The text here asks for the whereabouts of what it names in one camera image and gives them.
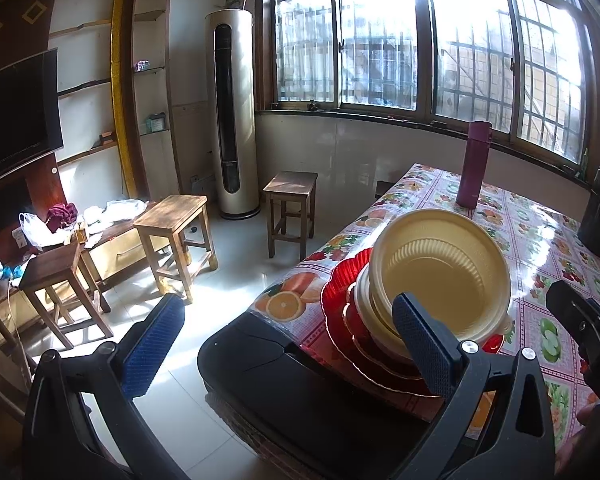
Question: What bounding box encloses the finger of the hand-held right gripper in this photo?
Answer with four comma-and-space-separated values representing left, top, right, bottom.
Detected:
546, 280, 600, 362

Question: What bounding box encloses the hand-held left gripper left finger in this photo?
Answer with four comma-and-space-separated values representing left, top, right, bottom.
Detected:
22, 293, 192, 480

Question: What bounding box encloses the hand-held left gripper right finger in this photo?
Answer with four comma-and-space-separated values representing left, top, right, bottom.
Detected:
391, 291, 557, 480

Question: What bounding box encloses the red scalloped plate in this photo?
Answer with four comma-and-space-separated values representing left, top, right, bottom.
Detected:
320, 247, 506, 400
342, 282, 442, 387

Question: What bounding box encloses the fruit print tablecloth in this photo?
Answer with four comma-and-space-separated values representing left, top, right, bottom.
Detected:
252, 162, 600, 462

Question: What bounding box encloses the low wooden tv cabinet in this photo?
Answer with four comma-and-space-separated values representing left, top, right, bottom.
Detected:
0, 200, 162, 342

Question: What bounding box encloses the dark wooden stool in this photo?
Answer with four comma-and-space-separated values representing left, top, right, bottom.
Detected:
18, 242, 114, 351

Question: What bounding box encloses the light wooden stool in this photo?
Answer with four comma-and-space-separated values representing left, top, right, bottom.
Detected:
263, 170, 319, 260
132, 194, 219, 304

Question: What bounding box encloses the heap of white plastic bags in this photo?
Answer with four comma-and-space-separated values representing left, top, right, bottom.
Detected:
82, 198, 149, 234

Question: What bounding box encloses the dark red cloth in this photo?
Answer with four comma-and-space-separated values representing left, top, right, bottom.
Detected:
47, 203, 79, 229

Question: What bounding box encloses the white plastic bag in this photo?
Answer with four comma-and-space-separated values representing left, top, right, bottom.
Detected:
19, 212, 56, 249

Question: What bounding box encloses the pink thermos bottle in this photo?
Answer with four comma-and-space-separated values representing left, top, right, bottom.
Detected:
454, 120, 492, 210

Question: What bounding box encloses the tower air conditioner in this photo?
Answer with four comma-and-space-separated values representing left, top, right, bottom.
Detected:
203, 8, 262, 221

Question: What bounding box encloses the flat screen television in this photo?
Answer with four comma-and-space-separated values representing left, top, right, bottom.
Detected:
0, 47, 65, 192

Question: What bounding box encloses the barred window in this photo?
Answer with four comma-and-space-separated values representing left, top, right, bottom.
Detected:
255, 0, 600, 182

